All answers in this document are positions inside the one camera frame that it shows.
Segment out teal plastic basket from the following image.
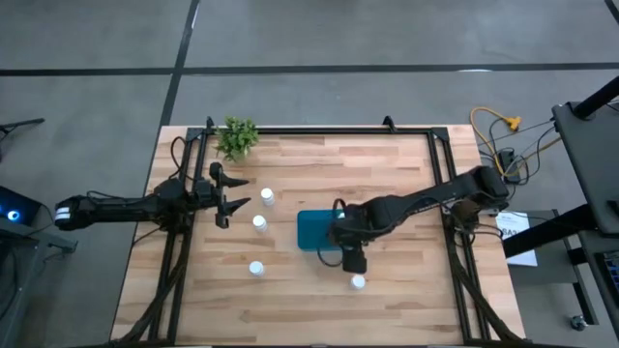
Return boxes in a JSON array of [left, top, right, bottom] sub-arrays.
[[296, 209, 345, 251]]

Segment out yellow extension cable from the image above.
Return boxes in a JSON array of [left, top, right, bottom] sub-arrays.
[[470, 106, 563, 178]]

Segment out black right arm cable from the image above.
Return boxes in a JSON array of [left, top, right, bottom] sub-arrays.
[[316, 245, 345, 269]]

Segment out black equipment stand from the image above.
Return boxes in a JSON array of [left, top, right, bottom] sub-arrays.
[[502, 74, 619, 339]]

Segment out white paper sheet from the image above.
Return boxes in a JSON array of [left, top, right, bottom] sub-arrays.
[[495, 211, 539, 268]]

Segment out grey metal stand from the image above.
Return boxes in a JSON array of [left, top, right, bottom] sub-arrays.
[[0, 224, 78, 348]]

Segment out green plant in white pot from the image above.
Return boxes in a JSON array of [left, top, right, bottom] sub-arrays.
[[214, 115, 260, 163]]

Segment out black tripod leg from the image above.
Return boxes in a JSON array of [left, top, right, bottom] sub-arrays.
[[0, 117, 46, 163]]

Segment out black power strip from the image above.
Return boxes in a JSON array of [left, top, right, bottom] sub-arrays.
[[498, 148, 522, 185]]

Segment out black box with blue light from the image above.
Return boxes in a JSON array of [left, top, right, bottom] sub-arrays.
[[0, 186, 43, 227]]

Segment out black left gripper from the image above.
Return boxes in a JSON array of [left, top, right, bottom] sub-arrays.
[[193, 161, 252, 230]]

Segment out black aluminium table frame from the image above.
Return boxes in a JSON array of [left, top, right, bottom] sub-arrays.
[[109, 114, 526, 348]]

